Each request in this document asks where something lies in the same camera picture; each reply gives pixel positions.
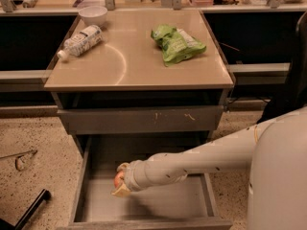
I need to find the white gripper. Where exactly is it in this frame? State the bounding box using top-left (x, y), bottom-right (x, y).
top-left (111, 160), bottom-right (151, 197)

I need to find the red apple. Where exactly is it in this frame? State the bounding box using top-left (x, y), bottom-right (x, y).
top-left (114, 171), bottom-right (124, 188)

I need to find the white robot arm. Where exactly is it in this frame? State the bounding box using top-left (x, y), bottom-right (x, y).
top-left (112, 107), bottom-right (307, 230)

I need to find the open grey middle drawer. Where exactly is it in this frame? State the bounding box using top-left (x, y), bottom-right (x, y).
top-left (57, 133), bottom-right (232, 230)

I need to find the closed grey top drawer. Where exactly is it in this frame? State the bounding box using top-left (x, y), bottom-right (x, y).
top-left (59, 105), bottom-right (224, 135)

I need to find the grey drawer cabinet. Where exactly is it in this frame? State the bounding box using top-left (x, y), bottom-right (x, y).
top-left (43, 8), bottom-right (235, 230)

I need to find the black chair leg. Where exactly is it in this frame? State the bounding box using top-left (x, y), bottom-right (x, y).
top-left (0, 189), bottom-right (51, 230)

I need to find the green chip bag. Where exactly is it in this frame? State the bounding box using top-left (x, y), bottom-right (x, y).
top-left (151, 24), bottom-right (206, 67)

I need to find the clear plastic water bottle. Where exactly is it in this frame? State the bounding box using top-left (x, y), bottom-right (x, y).
top-left (57, 25), bottom-right (103, 61)

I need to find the white bowl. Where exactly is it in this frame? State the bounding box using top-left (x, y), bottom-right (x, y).
top-left (79, 6), bottom-right (107, 27)

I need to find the black office chair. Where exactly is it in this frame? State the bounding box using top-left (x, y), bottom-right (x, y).
top-left (257, 11), bottom-right (307, 124)

